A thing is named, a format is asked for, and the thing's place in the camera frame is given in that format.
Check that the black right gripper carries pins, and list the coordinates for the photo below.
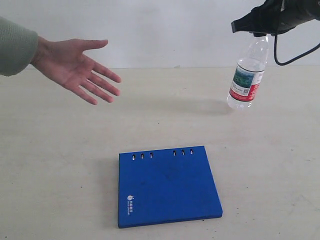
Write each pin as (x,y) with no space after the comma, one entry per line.
(276,17)

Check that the clear plastic water bottle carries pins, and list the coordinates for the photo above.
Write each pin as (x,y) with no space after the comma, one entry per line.
(248,73)

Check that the blue ring binder notebook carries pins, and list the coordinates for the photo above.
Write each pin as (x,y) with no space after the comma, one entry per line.
(166,186)

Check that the green sleeved forearm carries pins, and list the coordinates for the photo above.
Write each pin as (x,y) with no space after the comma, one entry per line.
(18,46)

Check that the person's open bare hand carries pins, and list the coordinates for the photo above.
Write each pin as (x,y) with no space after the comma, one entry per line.
(65,63)

